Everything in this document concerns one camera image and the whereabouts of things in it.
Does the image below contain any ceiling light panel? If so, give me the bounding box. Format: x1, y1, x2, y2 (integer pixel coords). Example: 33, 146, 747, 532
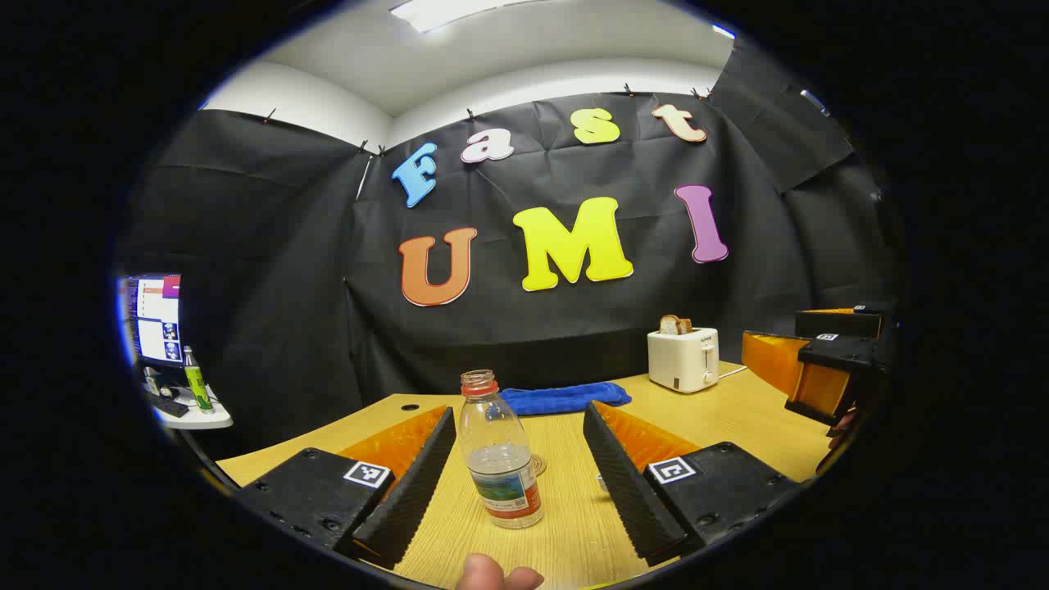
389, 0, 558, 34

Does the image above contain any white toaster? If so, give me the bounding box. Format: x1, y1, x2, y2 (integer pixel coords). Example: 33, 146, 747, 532
647, 328, 720, 394

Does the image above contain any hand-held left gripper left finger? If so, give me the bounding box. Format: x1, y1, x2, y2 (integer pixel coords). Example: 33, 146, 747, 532
236, 404, 458, 572

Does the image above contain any black keyboard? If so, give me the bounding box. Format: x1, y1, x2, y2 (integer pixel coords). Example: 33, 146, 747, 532
141, 389, 191, 419

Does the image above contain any green drink bottle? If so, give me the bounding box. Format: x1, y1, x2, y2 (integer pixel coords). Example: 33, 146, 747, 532
182, 346, 214, 413

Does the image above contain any white side table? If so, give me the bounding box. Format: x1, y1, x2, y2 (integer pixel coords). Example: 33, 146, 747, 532
152, 385, 234, 431

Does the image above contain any blue towel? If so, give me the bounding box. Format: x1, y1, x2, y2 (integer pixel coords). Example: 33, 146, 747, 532
498, 381, 633, 417

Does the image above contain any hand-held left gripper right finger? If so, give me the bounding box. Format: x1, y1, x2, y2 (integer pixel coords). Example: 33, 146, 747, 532
583, 400, 802, 568

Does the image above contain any computer monitor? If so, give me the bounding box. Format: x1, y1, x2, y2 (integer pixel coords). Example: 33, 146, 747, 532
119, 275, 183, 370

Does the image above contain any clear plastic water bottle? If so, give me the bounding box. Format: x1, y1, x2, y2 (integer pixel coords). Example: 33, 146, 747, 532
457, 370, 544, 529

